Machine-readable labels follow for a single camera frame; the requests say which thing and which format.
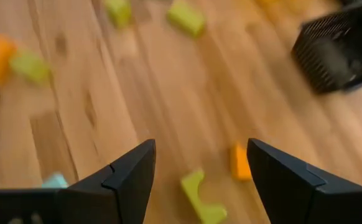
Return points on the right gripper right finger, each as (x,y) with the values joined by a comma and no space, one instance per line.
(293,193)

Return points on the green rectangular block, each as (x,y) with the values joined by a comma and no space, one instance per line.
(185,18)

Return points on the black plastic basket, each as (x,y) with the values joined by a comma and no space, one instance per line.
(333,53)

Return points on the green arch block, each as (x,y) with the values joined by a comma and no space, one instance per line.
(192,186)

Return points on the green cube block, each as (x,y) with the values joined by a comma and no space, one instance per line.
(118,12)
(28,67)

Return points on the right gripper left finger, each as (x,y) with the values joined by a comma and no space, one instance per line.
(122,193)

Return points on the teal rectangular block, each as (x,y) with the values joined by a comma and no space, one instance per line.
(55,182)

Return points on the orange triangular block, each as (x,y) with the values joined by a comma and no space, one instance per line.
(240,161)

